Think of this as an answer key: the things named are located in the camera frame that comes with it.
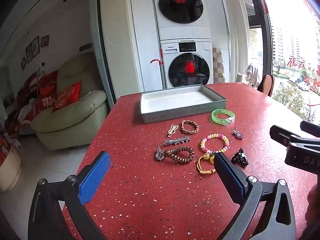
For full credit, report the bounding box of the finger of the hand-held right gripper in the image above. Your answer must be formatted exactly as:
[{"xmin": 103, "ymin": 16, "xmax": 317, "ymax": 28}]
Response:
[
  {"xmin": 269, "ymin": 125, "xmax": 320, "ymax": 153},
  {"xmin": 300, "ymin": 121, "xmax": 320, "ymax": 138}
]

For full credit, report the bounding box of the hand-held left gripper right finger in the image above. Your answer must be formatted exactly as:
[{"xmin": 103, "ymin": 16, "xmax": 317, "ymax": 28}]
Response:
[{"xmin": 214, "ymin": 152, "xmax": 297, "ymax": 240}]

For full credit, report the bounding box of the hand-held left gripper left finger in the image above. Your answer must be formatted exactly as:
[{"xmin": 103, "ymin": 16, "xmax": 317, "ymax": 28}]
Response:
[{"xmin": 28, "ymin": 151, "xmax": 111, "ymax": 240}]

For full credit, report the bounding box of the black claw hair clip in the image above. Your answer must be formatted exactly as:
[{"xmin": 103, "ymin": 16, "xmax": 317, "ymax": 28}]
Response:
[{"xmin": 230, "ymin": 148, "xmax": 248, "ymax": 167}]

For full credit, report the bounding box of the yellow cord bracelet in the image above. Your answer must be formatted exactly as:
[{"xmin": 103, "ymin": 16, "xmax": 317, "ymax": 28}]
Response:
[{"xmin": 196, "ymin": 153, "xmax": 217, "ymax": 174}]

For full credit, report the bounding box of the silver heart pendant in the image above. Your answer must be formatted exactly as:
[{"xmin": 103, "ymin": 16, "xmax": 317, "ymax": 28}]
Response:
[
  {"xmin": 154, "ymin": 145, "xmax": 165, "ymax": 161},
  {"xmin": 232, "ymin": 127, "xmax": 244, "ymax": 140}
]

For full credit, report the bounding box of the pink yellow beaded bracelet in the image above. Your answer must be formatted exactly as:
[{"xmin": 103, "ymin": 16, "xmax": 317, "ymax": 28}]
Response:
[{"xmin": 200, "ymin": 133, "xmax": 230, "ymax": 154}]

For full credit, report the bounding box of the green translucent bangle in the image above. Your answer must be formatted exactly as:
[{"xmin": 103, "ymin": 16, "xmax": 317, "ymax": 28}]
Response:
[{"xmin": 211, "ymin": 108, "xmax": 236, "ymax": 126}]

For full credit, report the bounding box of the brown spiral hair tie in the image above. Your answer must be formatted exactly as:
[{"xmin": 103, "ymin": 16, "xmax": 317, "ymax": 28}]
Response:
[{"xmin": 164, "ymin": 146, "xmax": 195, "ymax": 165}]

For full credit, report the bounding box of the silver hair clip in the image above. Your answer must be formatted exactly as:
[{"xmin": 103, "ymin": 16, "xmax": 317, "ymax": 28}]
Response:
[{"xmin": 164, "ymin": 135, "xmax": 191, "ymax": 146}]

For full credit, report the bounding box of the brown braided bracelet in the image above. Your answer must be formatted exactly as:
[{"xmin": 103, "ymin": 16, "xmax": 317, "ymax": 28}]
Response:
[{"xmin": 180, "ymin": 119, "xmax": 200, "ymax": 134}]

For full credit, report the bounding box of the grey jewelry tray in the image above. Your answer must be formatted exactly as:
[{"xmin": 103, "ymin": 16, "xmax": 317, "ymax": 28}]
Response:
[{"xmin": 140, "ymin": 84, "xmax": 227, "ymax": 124}]

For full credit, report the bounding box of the white garment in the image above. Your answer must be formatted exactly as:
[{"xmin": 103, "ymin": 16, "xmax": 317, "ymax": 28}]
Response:
[{"xmin": 236, "ymin": 64, "xmax": 260, "ymax": 88}]

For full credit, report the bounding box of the light green sofa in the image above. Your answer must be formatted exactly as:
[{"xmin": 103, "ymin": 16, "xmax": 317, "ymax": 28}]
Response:
[{"xmin": 31, "ymin": 52, "xmax": 110, "ymax": 150}]

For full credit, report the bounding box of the red embroidered cushion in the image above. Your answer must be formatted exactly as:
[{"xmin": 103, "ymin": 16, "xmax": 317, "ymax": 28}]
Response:
[{"xmin": 52, "ymin": 81, "xmax": 82, "ymax": 110}]

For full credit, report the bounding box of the white bin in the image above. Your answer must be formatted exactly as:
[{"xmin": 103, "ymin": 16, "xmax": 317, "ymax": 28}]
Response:
[{"xmin": 0, "ymin": 146, "xmax": 22, "ymax": 192}]

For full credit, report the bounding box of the checkered cloth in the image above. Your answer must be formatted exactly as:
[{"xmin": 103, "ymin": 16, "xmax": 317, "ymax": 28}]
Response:
[{"xmin": 212, "ymin": 47, "xmax": 226, "ymax": 83}]

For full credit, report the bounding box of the red printed blanket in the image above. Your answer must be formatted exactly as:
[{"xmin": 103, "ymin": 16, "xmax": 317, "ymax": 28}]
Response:
[{"xmin": 5, "ymin": 70, "xmax": 59, "ymax": 130}]

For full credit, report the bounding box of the white built-in cabinet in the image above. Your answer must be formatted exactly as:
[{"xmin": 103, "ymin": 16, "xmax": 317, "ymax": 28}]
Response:
[{"xmin": 100, "ymin": 0, "xmax": 250, "ymax": 100}]

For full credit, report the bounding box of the white washing machine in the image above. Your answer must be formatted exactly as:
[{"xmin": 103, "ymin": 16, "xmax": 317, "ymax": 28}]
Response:
[{"xmin": 160, "ymin": 39, "xmax": 214, "ymax": 90}]

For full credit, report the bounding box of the white dryer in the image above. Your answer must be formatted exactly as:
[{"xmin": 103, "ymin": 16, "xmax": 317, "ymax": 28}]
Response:
[{"xmin": 149, "ymin": 0, "xmax": 211, "ymax": 41}]

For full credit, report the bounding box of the large picture frame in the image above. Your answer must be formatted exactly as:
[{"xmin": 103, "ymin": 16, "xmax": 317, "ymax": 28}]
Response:
[{"xmin": 26, "ymin": 36, "xmax": 40, "ymax": 63}]

